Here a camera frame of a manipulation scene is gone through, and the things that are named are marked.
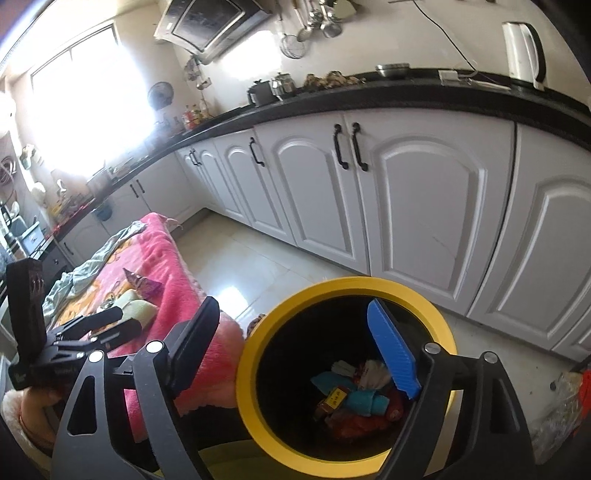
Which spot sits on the brown lumpy pile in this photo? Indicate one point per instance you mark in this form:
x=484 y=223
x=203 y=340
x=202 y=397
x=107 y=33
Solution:
x=332 y=79

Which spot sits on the red plastic bag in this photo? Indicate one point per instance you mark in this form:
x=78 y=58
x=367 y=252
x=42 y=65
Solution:
x=355 y=424

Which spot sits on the small hanging tools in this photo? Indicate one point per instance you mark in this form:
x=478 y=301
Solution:
x=197 y=74

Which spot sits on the black range hood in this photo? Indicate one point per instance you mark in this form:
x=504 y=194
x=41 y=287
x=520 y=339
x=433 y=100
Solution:
x=207 y=23

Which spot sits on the light blue cloth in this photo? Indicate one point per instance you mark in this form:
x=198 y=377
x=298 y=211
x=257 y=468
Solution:
x=74 y=279

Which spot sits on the steel bowl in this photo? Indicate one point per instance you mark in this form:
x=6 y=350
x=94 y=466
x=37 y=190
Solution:
x=392 y=70

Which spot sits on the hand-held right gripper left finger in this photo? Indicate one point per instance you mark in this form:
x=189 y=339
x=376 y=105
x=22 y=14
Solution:
x=196 y=341

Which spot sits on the pink printed blanket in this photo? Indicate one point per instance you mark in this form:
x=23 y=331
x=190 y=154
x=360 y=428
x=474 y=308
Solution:
x=184 y=277

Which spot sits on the white foam fruit net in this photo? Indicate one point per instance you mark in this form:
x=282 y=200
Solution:
x=369 y=371

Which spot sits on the teal hanging bin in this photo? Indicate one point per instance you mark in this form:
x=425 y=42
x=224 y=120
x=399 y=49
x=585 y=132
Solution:
x=104 y=211

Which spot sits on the white electric kettle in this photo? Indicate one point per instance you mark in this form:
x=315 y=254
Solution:
x=519 y=50

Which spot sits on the white power adapter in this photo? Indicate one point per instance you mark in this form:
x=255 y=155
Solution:
x=449 y=76

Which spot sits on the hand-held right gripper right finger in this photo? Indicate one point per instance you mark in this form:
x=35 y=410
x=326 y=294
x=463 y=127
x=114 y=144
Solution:
x=392 y=350

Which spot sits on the row of hanging kitchen utensils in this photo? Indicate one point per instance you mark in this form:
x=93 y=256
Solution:
x=314 y=27

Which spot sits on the kitchen window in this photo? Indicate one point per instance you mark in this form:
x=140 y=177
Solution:
x=92 y=101

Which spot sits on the teal blue cloth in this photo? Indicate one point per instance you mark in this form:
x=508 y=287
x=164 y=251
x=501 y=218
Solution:
x=364 y=401

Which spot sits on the purple foil wrapper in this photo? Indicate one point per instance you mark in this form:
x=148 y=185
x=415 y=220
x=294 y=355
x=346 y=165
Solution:
x=147 y=284

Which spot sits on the small wall fan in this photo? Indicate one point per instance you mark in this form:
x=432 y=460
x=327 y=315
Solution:
x=160 y=94

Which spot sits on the white lower cabinets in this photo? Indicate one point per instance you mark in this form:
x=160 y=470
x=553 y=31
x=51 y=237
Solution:
x=415 y=207

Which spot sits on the yellow green mat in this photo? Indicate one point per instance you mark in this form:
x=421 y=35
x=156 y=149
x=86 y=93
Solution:
x=221 y=461

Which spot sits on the steel teapot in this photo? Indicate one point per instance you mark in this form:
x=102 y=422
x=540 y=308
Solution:
x=282 y=85

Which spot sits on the yellow rimmed black trash bin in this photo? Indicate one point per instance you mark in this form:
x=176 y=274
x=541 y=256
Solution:
x=286 y=369

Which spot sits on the group of condiment bottles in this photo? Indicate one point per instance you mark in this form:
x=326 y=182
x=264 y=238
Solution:
x=196 y=115

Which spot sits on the dark teapot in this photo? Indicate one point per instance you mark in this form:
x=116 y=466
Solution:
x=262 y=94

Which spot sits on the steel cooking pot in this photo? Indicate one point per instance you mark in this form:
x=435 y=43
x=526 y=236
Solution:
x=99 y=181

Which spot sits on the blue storage box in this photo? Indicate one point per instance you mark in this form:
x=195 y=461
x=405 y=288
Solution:
x=32 y=237

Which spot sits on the pale green sponge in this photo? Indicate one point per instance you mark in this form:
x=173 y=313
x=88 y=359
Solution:
x=138 y=311

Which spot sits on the black kitchen countertop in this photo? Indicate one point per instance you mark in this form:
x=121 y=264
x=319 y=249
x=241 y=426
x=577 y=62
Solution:
x=415 y=85

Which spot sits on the person's left forearm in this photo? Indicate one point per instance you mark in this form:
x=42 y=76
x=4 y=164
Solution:
x=34 y=410

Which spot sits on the clear plastic bag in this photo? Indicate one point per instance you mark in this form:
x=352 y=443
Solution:
x=558 y=410

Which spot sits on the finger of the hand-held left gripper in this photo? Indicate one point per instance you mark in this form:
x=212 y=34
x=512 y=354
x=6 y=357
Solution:
x=99 y=317
x=117 y=330

